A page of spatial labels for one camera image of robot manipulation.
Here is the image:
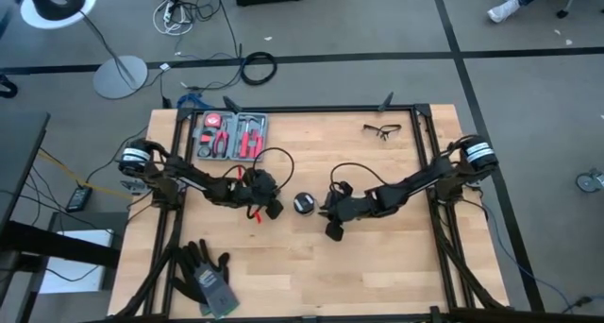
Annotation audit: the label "office chair with white armrests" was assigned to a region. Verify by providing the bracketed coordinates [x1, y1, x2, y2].
[555, 0, 604, 19]

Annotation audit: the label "black work glove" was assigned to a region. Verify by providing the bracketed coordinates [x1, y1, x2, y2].
[170, 246, 211, 317]
[177, 239, 241, 320]

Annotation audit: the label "black coiled floor cable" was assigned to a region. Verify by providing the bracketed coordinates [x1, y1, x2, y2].
[240, 50, 278, 87]

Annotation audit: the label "grey caster wheel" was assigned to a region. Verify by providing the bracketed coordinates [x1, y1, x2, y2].
[575, 168, 604, 195]

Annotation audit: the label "white floor lamp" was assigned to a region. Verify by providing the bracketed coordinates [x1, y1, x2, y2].
[20, 0, 149, 100]

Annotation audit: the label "black frame clamp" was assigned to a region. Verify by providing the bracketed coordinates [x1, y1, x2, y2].
[377, 91, 395, 113]
[222, 94, 243, 115]

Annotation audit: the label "blue cable bundle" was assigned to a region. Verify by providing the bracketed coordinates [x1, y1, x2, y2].
[176, 92, 214, 111]

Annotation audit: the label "white box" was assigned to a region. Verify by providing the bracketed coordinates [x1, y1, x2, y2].
[39, 228, 115, 296]

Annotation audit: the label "black curved device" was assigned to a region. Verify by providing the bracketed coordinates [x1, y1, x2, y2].
[22, 0, 88, 22]

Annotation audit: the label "black spool with white labels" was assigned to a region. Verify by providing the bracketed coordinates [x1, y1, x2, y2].
[293, 192, 316, 216]

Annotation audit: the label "red-handled bit driver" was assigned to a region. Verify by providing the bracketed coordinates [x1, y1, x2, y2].
[251, 127, 265, 160]

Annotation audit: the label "steel hammer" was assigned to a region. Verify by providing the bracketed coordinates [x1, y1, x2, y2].
[237, 115, 266, 131]

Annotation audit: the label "black power adapter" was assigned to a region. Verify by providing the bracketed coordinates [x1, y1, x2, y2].
[64, 184, 93, 214]

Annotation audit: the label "black desk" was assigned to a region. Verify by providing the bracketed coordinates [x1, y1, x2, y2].
[0, 109, 122, 323]

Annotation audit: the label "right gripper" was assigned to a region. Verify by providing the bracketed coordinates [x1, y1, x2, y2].
[318, 180, 354, 243]

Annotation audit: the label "clear safety glasses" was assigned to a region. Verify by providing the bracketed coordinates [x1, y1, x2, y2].
[362, 123, 403, 142]

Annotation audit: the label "person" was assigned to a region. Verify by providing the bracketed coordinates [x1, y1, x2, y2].
[486, 0, 556, 25]

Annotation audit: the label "red-handled pliers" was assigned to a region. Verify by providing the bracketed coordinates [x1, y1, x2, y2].
[211, 119, 231, 158]

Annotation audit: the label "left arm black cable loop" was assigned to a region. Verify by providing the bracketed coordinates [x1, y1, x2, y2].
[252, 146, 296, 193]

